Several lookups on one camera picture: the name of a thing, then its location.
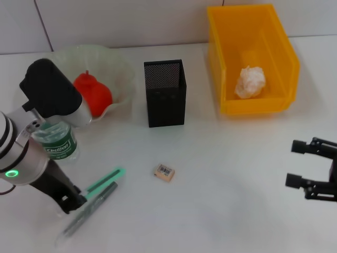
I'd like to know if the pale green glass fruit plate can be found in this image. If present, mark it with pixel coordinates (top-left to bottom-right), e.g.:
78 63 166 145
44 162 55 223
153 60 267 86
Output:
51 44 136 124

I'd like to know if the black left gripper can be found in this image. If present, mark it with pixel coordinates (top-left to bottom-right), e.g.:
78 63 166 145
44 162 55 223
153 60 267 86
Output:
28 159 87 215

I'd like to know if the red pear-shaped fruit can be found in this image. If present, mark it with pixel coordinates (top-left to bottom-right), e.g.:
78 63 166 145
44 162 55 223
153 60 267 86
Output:
73 70 113 118

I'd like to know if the beige eraser with barcode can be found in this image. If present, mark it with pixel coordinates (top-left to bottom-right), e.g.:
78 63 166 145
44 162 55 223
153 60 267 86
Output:
152 163 176 182

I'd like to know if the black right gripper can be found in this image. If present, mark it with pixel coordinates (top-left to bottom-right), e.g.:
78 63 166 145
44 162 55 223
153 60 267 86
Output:
285 137 337 203

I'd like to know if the green utility knife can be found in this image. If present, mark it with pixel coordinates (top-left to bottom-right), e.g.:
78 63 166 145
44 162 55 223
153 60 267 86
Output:
57 166 126 217

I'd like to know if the grey marker pen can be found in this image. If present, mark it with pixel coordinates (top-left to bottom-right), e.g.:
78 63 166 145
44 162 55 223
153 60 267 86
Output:
54 181 118 247

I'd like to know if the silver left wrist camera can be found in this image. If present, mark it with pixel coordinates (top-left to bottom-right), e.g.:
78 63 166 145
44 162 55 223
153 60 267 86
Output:
19 58 93 129

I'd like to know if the black mesh pen holder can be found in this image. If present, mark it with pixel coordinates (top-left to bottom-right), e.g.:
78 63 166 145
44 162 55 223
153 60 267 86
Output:
144 59 187 129

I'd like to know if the yellow plastic bin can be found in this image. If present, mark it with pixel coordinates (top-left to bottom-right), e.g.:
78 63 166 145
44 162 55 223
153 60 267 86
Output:
207 4 301 115

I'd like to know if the clear green-label water bottle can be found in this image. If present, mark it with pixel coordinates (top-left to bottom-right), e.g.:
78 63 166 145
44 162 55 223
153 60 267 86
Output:
31 122 80 166

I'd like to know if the white paper ball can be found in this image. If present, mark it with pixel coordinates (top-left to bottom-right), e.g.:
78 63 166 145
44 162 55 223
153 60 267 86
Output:
235 65 266 99

